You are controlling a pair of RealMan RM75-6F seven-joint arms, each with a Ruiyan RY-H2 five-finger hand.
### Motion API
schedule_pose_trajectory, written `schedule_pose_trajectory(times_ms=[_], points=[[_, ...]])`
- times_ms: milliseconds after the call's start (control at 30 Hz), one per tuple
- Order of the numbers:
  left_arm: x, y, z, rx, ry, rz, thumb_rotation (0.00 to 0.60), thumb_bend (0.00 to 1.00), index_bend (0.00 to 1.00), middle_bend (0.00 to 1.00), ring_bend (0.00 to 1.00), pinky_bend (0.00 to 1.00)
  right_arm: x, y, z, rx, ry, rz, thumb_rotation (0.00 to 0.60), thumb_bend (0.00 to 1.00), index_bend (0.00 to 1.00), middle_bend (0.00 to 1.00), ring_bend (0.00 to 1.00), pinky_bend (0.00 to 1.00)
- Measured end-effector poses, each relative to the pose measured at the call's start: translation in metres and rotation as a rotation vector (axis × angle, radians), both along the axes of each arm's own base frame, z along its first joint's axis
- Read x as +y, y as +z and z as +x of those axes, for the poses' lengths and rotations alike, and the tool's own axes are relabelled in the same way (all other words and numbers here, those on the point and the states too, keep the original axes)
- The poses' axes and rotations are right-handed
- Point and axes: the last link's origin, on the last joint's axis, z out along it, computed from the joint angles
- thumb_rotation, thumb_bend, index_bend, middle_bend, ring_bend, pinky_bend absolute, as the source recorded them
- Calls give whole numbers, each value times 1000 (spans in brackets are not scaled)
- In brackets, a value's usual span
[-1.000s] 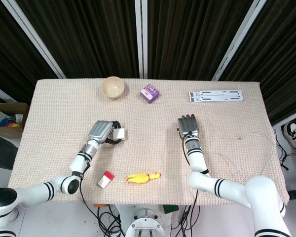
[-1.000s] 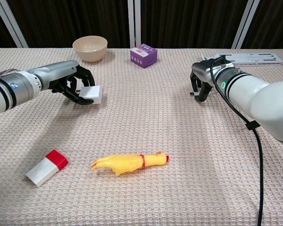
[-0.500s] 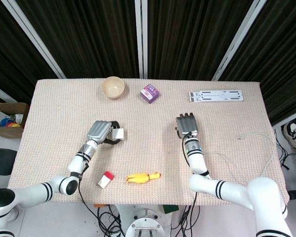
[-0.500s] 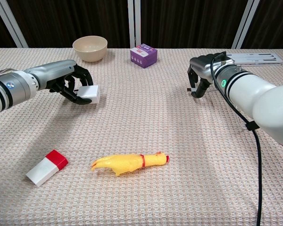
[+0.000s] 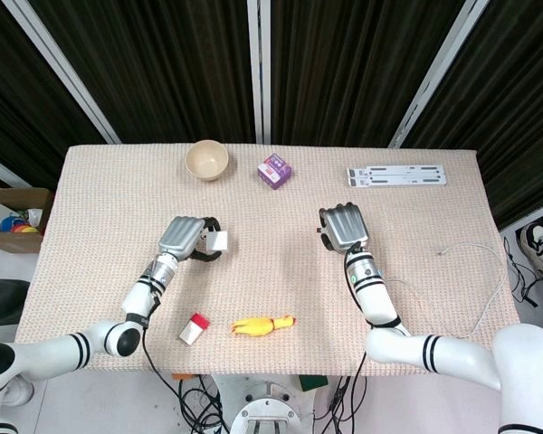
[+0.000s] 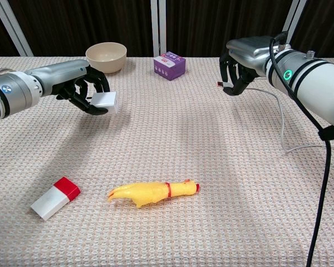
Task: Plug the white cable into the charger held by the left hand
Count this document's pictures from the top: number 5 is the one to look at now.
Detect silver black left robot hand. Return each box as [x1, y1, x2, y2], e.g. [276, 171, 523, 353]
[157, 215, 224, 264]

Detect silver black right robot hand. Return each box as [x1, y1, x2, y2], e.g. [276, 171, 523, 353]
[317, 203, 371, 255]

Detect small white cube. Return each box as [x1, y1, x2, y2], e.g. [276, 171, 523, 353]
[206, 230, 230, 253]

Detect white cable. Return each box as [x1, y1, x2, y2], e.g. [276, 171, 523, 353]
[316, 227, 510, 339]

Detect white folding stand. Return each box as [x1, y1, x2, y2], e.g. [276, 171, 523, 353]
[346, 164, 448, 188]

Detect beige bowl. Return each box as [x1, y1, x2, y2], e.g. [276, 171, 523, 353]
[185, 139, 230, 183]

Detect beige woven tablecloth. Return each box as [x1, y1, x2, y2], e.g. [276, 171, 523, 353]
[15, 144, 521, 376]

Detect purple cardboard box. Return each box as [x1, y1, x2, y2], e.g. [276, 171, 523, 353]
[256, 153, 293, 191]

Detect red and white box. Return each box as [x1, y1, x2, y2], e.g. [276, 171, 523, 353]
[177, 312, 209, 347]

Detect yellow rubber chicken toy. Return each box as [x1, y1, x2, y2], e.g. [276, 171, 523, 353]
[230, 314, 296, 338]

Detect green block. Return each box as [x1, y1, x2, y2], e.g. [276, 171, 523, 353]
[298, 374, 329, 392]

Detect dark pleated curtain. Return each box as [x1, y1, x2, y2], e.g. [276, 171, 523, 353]
[0, 0, 543, 231]

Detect brown cardboard box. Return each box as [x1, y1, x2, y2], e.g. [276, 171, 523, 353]
[0, 169, 55, 254]

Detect white robot torso base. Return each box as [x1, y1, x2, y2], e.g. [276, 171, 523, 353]
[212, 374, 331, 434]

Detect black and white sneaker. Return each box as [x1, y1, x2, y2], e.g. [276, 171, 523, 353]
[519, 221, 543, 279]

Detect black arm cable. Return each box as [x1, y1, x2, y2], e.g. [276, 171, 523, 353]
[316, 241, 402, 434]
[138, 266, 230, 434]

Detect black cable tangle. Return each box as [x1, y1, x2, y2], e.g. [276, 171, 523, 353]
[178, 374, 223, 434]

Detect black floor cable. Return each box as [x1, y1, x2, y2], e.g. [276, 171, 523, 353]
[501, 234, 543, 308]

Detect white partition post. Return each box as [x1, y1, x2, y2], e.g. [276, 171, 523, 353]
[246, 0, 272, 146]
[2, 0, 121, 146]
[387, 0, 490, 149]

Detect white partition base rail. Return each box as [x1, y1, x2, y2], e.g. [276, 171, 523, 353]
[0, 148, 33, 189]
[497, 196, 543, 232]

